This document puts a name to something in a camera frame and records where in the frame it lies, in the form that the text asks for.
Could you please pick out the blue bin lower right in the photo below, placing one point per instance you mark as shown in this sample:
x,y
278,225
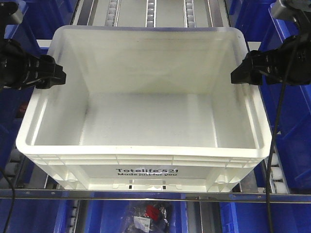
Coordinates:
x,y
252,217

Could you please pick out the white roller track centre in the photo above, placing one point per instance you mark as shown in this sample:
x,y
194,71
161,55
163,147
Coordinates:
x,y
150,14

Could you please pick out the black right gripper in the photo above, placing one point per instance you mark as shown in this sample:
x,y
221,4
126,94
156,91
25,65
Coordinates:
x,y
289,63

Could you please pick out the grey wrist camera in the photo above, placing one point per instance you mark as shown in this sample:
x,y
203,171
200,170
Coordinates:
x,y
286,9
10,13

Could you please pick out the blue bin lower left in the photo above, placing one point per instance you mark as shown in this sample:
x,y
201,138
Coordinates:
x,y
40,216

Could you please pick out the white plastic tote bin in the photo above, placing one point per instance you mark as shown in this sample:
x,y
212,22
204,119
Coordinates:
x,y
146,109

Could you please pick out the blue bin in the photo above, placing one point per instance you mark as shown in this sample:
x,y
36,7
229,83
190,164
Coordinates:
x,y
294,140
111,216
252,217
40,216

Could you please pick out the blue bin right side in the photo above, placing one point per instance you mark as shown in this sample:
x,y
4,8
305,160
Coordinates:
x,y
294,140

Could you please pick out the blue bin lower centre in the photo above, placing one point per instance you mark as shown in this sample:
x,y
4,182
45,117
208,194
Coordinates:
x,y
111,216

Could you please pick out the bagged parts with red label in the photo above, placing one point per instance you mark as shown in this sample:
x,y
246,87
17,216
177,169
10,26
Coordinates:
x,y
147,217

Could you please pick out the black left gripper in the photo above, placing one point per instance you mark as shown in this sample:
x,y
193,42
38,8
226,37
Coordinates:
x,y
20,70

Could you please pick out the steel front shelf rail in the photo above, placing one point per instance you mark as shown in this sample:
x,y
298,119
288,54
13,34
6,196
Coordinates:
x,y
46,194

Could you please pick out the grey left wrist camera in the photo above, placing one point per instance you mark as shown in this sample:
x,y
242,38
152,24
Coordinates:
x,y
10,13

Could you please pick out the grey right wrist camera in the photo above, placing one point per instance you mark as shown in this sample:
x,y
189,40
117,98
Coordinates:
x,y
286,9

